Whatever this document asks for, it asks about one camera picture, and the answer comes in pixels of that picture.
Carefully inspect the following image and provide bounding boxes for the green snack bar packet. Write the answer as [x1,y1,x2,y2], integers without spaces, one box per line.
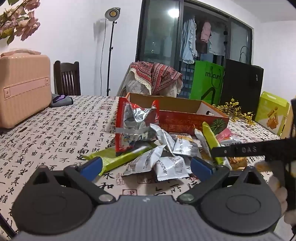
[82,142,156,176]

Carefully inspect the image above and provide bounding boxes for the cracker chip snack bag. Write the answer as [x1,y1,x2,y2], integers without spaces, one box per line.
[200,148,248,168]

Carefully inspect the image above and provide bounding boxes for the yellow green stick packet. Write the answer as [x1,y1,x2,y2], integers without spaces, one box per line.
[202,121,230,167]

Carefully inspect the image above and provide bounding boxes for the pink snack packet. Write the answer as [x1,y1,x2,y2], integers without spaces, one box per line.
[216,128,236,142]

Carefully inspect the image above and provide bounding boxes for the white silver snack packet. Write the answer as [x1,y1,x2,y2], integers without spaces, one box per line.
[123,145,166,176]

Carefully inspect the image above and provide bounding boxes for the red foil snack bag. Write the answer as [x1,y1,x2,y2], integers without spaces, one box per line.
[115,97,159,155]

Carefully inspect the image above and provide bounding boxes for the gloved right hand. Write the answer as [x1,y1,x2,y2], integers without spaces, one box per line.
[268,176,296,235]

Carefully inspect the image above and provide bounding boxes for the yellow green snack box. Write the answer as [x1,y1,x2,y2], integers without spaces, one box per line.
[255,91,290,136]

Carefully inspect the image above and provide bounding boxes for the calligraphy print tablecloth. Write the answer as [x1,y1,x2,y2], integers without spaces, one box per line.
[0,94,296,239]

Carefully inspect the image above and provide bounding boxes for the orange cardboard pumpkin box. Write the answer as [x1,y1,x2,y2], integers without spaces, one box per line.
[126,93,229,135]

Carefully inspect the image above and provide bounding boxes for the yellow flower branch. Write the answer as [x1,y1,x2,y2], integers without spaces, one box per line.
[212,98,255,126]

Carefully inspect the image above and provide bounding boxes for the grey purple pouch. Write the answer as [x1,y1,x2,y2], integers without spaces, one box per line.
[49,93,74,108]

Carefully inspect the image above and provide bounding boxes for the black paper bag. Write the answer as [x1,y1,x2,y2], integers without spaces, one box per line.
[219,46,264,115]

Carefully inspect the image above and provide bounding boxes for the dark wooden chair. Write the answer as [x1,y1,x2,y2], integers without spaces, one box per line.
[53,60,81,95]

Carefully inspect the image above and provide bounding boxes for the green mucun paper bag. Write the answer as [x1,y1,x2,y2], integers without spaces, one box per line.
[189,61,224,105]

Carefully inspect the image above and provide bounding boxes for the cloth covered armchair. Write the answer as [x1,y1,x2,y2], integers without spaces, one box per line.
[117,61,183,97]

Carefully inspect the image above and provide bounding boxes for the pink hard suitcase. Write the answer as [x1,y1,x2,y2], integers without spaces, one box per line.
[1,49,52,128]

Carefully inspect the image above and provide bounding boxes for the hanging clothes on balcony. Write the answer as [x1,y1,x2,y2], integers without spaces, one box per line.
[180,15,228,64]

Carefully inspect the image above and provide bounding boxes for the studio lamp on stand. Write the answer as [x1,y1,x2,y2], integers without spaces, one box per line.
[100,7,121,96]

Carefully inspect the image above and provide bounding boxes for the pink artificial flowers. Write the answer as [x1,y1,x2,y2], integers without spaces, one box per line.
[1,0,41,46]

